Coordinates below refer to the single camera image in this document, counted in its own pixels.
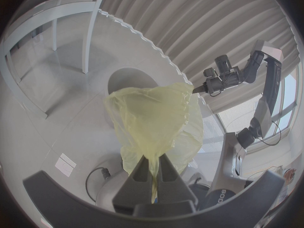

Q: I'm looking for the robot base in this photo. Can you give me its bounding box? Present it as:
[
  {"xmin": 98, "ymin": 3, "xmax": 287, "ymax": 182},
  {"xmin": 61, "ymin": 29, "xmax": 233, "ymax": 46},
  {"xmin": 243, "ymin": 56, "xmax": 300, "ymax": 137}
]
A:
[{"xmin": 94, "ymin": 151, "xmax": 262, "ymax": 211}]

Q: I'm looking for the yellow plastic bag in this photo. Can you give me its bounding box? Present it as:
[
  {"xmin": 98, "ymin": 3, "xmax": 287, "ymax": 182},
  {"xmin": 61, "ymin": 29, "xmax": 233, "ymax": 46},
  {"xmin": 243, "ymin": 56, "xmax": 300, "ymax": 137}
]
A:
[{"xmin": 104, "ymin": 82, "xmax": 204, "ymax": 204}]

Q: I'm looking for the white curtain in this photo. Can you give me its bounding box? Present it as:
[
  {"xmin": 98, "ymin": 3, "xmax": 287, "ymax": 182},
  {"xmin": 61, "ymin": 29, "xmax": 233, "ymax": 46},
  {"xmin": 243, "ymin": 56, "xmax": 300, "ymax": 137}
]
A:
[{"xmin": 98, "ymin": 0, "xmax": 300, "ymax": 114}]

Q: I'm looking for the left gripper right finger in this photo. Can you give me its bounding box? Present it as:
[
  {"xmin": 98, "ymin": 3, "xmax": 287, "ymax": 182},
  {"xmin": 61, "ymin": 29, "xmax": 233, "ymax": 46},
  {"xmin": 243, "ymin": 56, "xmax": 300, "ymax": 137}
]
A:
[{"xmin": 158, "ymin": 154, "xmax": 199, "ymax": 209}]

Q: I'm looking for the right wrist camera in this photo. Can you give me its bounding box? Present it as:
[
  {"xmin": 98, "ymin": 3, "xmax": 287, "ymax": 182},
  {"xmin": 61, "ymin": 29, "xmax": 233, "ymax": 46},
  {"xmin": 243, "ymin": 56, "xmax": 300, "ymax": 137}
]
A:
[{"xmin": 203, "ymin": 68, "xmax": 218, "ymax": 78}]

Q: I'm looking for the window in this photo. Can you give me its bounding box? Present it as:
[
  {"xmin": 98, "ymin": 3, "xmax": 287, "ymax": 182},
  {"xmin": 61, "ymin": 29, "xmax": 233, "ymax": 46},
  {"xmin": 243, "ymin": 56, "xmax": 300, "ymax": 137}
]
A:
[{"xmin": 215, "ymin": 63, "xmax": 303, "ymax": 156}]

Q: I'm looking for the white trash bin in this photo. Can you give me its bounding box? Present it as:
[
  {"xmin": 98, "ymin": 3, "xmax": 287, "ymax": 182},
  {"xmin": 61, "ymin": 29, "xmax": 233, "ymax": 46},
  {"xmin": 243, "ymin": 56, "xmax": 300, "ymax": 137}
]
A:
[{"xmin": 107, "ymin": 67, "xmax": 164, "ymax": 130}]

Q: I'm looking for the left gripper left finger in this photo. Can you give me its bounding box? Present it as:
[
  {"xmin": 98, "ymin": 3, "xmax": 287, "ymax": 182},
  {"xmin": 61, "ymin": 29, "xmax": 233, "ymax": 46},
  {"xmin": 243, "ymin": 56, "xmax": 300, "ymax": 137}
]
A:
[{"xmin": 112, "ymin": 155, "xmax": 152, "ymax": 213}]

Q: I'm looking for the black cable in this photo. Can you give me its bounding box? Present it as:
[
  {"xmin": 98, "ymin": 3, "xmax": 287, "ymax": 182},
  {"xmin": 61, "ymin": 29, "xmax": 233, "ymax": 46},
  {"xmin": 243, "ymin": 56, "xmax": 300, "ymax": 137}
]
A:
[
  {"xmin": 85, "ymin": 166, "xmax": 111, "ymax": 202},
  {"xmin": 255, "ymin": 120, "xmax": 282, "ymax": 147}
]

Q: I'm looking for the grey padded white chair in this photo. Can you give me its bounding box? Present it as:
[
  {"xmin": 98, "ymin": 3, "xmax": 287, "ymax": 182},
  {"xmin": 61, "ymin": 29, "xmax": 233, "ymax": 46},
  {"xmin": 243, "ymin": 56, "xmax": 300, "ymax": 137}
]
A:
[{"xmin": 0, "ymin": 0, "xmax": 107, "ymax": 119}]

